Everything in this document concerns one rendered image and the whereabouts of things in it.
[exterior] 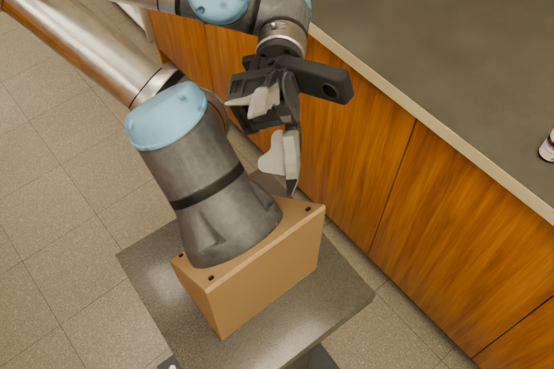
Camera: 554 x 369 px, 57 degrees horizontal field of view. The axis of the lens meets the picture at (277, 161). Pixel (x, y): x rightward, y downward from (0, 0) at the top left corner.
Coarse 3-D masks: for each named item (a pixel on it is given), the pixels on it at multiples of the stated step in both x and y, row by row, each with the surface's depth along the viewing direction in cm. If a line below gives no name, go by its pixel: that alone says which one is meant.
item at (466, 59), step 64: (320, 0) 127; (384, 0) 127; (448, 0) 127; (512, 0) 127; (384, 64) 114; (448, 64) 114; (512, 64) 114; (448, 128) 104; (512, 128) 104; (512, 192) 100
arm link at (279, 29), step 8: (272, 24) 73; (280, 24) 74; (288, 24) 74; (296, 24) 75; (264, 32) 74; (272, 32) 73; (280, 32) 73; (288, 32) 73; (296, 32) 74; (304, 32) 76; (264, 40) 73; (288, 40) 73; (296, 40) 73; (304, 40) 75; (256, 48) 75; (304, 48) 75; (304, 56) 75
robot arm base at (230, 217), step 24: (240, 168) 71; (216, 192) 67; (240, 192) 69; (264, 192) 73; (192, 216) 68; (216, 216) 67; (240, 216) 67; (264, 216) 69; (192, 240) 69; (216, 240) 68; (240, 240) 67; (192, 264) 72; (216, 264) 68
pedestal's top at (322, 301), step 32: (128, 256) 88; (160, 256) 88; (320, 256) 88; (160, 288) 85; (320, 288) 85; (352, 288) 85; (160, 320) 82; (192, 320) 82; (256, 320) 82; (288, 320) 82; (320, 320) 82; (192, 352) 79; (224, 352) 79; (256, 352) 79; (288, 352) 79
